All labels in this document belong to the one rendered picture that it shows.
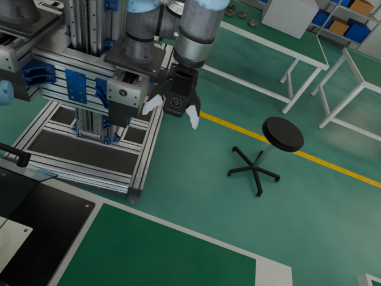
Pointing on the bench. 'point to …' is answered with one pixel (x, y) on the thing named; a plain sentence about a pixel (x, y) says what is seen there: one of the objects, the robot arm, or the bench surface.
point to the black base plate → (45, 235)
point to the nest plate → (11, 240)
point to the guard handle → (17, 155)
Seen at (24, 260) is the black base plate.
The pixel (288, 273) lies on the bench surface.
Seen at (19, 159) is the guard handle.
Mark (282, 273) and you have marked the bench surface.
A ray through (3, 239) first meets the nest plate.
